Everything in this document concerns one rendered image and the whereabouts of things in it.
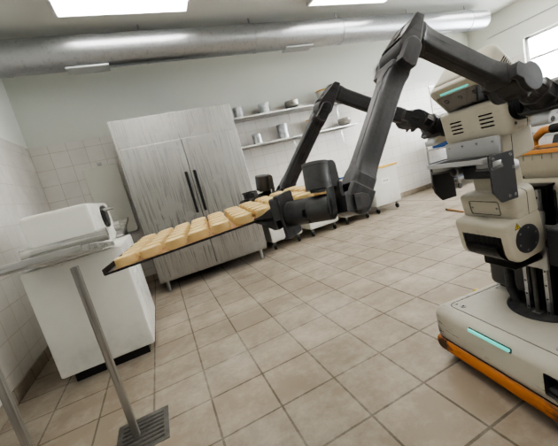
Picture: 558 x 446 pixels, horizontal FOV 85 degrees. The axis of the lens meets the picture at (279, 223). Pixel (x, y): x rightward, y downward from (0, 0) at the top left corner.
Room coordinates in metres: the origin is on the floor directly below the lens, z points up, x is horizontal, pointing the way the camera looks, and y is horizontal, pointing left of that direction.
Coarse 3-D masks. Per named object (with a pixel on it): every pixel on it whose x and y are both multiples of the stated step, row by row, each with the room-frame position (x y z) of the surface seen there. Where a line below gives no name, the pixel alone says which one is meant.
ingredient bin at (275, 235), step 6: (264, 228) 4.39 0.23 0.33; (270, 228) 4.24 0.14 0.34; (282, 228) 4.31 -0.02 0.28; (264, 234) 4.45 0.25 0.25; (270, 234) 4.24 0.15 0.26; (276, 234) 4.27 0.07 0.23; (282, 234) 4.30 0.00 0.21; (270, 240) 4.27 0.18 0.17; (276, 240) 4.26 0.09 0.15; (300, 240) 4.45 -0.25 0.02; (276, 246) 4.29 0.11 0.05
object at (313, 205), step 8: (312, 192) 0.64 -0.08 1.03; (320, 192) 0.66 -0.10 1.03; (328, 192) 0.62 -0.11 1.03; (312, 200) 0.63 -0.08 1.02; (320, 200) 0.62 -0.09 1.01; (328, 200) 0.62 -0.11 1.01; (336, 200) 0.63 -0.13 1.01; (312, 208) 0.63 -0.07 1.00; (320, 208) 0.61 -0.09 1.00; (328, 208) 0.61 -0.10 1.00; (336, 208) 0.62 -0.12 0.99; (312, 216) 0.63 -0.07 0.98; (320, 216) 0.62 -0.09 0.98; (328, 216) 0.61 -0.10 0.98; (336, 216) 0.64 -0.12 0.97
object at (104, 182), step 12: (96, 168) 4.14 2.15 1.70; (108, 168) 4.19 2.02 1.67; (96, 180) 4.13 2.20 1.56; (108, 180) 4.18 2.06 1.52; (120, 180) 4.23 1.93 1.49; (96, 192) 4.11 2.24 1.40; (108, 192) 4.16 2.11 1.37; (120, 192) 4.21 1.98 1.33; (108, 204) 4.14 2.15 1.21; (120, 204) 4.19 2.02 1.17; (120, 216) 4.18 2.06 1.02; (132, 216) 4.22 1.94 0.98; (132, 228) 4.21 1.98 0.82
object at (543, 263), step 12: (540, 216) 1.07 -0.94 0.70; (552, 228) 0.98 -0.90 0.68; (468, 240) 1.16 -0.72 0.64; (480, 240) 1.10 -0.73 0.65; (492, 240) 1.06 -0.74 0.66; (552, 240) 0.98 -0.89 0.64; (480, 252) 1.12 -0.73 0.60; (492, 252) 1.05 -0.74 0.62; (504, 252) 1.03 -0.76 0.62; (540, 252) 1.08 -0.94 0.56; (552, 252) 0.98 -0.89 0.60; (492, 264) 1.14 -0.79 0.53; (504, 264) 1.09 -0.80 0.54; (516, 264) 1.05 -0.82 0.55; (528, 264) 1.06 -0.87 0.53; (540, 264) 1.08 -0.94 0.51; (552, 264) 0.99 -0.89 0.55
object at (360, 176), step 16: (416, 48) 0.72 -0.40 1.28; (400, 64) 0.72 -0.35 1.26; (416, 64) 0.72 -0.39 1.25; (384, 80) 0.73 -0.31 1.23; (400, 80) 0.73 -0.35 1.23; (384, 96) 0.71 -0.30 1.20; (368, 112) 0.72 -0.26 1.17; (384, 112) 0.71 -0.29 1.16; (368, 128) 0.69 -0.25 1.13; (384, 128) 0.70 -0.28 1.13; (368, 144) 0.68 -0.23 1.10; (384, 144) 0.69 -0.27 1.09; (352, 160) 0.70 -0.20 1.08; (368, 160) 0.67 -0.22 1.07; (352, 176) 0.66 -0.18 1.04; (368, 176) 0.65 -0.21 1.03; (352, 192) 0.63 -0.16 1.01; (368, 192) 0.64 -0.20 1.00; (368, 208) 0.64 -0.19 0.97
